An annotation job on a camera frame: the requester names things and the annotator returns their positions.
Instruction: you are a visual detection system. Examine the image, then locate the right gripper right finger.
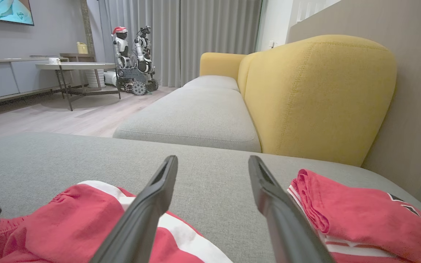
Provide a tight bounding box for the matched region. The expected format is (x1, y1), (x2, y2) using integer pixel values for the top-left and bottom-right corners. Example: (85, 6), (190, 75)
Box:
(248, 155), (335, 263)

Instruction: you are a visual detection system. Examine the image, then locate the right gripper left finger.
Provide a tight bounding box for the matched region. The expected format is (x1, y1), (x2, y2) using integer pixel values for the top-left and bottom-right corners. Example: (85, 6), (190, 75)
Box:
(90, 155), (179, 263)

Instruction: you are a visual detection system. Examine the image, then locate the red white sports jersey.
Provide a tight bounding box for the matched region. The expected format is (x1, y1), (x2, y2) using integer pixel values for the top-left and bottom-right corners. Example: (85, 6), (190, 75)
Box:
(0, 169), (421, 263)

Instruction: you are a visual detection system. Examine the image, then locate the large grey sofa ottoman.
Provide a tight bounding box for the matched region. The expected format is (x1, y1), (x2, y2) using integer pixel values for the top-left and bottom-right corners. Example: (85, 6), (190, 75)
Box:
(0, 132), (421, 263)

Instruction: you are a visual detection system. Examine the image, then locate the grey sofa seat cushion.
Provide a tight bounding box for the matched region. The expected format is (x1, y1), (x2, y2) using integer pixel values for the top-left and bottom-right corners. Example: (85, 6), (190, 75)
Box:
(113, 75), (262, 153)

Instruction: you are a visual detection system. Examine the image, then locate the yellow sofa backrest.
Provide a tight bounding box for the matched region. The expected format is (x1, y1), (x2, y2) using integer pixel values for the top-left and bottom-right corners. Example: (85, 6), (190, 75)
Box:
(237, 35), (397, 167)

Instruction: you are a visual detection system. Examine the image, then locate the grey low sideboard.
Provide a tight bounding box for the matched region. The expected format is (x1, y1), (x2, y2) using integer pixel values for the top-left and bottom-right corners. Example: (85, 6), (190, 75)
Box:
(0, 57), (68, 106)

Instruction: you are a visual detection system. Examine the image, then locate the white wheeled humanoid robot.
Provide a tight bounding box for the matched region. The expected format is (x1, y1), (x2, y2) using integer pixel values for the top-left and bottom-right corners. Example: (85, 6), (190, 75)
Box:
(111, 26), (159, 96)

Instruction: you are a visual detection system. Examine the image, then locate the white ribbed cylinder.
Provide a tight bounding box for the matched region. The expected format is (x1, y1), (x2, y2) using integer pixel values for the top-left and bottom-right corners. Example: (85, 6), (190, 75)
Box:
(84, 69), (106, 89)

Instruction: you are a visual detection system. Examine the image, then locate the round grey side table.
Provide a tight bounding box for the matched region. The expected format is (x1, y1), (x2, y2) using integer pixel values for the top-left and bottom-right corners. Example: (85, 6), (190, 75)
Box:
(35, 61), (121, 112)

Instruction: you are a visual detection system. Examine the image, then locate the yellow sofa armrest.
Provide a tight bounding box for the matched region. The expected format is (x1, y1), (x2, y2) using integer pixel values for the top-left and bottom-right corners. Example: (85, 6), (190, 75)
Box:
(200, 52), (247, 81)

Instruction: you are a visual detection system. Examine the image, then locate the grey pleated curtain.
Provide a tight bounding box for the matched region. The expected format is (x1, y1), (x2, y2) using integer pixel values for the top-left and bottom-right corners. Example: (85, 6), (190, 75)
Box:
(97, 0), (264, 88)

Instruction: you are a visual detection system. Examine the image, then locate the wall television screen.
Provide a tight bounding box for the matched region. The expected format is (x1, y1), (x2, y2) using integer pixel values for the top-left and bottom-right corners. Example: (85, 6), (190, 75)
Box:
(0, 0), (35, 26)

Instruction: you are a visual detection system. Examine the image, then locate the wooden vertical post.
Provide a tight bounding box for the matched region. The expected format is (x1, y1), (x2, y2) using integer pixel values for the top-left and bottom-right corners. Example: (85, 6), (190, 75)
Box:
(80, 0), (96, 55)

